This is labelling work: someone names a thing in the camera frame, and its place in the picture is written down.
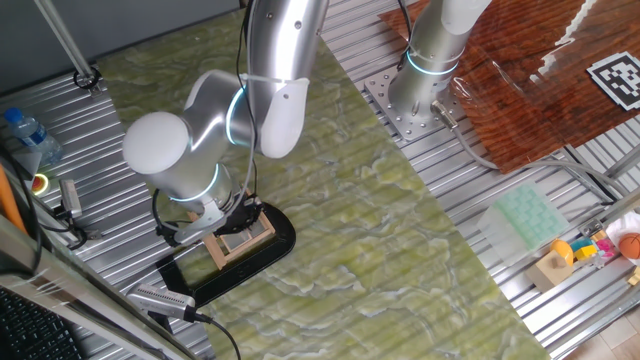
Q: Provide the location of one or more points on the black white fiducial marker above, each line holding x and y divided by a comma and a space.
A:
617, 80

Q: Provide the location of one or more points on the teal toy block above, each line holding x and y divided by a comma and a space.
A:
582, 243

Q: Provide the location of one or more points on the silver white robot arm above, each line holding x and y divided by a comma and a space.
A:
160, 145

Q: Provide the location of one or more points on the aluminium frame bar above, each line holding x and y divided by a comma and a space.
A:
622, 204
625, 162

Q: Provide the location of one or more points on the translucent plastic grid tray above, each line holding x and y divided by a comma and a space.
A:
525, 220

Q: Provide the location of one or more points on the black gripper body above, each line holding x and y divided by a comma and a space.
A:
242, 210

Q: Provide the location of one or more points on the small wooden toy block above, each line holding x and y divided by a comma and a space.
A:
598, 235
635, 276

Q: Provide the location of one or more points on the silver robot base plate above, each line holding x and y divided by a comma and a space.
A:
417, 129

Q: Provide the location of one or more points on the green marble pattern mat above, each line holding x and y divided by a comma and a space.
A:
350, 225

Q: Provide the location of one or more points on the orange toy basketball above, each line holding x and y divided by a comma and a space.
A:
631, 246

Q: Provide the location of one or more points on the black camera holder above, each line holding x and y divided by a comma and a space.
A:
162, 322

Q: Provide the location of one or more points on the grey ribbed camera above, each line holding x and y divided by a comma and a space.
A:
160, 300

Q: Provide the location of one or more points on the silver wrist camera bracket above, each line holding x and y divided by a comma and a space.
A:
197, 227

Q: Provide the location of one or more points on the pink toy block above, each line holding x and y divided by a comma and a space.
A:
605, 246

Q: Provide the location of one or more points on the silver metal pole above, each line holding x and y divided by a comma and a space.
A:
62, 35

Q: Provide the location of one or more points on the brown wood grain mat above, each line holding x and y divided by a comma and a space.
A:
525, 100

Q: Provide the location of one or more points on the yellow toy block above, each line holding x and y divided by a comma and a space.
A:
586, 253

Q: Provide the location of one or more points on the wooden miniature sliding window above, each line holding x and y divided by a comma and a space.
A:
216, 255

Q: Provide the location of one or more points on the orange pole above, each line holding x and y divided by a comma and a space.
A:
7, 200

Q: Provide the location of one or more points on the small metal bracket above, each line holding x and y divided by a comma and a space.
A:
590, 227

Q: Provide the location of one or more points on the clear plastic water bottle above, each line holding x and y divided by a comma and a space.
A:
32, 135

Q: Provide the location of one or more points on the black metal C-clamp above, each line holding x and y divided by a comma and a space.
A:
282, 240

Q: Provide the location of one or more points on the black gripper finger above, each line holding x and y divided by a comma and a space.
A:
254, 223
238, 228

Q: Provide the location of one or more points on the yellow red emergency button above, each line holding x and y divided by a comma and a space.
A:
40, 185

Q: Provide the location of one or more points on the black keyboard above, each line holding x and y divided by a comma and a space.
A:
30, 335

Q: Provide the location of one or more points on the grey metal desk beam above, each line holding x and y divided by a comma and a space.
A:
75, 295

